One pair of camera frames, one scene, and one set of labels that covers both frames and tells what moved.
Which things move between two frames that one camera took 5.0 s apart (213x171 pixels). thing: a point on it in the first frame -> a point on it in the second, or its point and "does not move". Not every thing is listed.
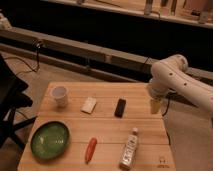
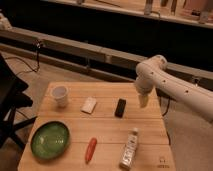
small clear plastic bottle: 128,151 does not move
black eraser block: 120,107 does not move
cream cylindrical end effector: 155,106 -> 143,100
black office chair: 11,100 does not move
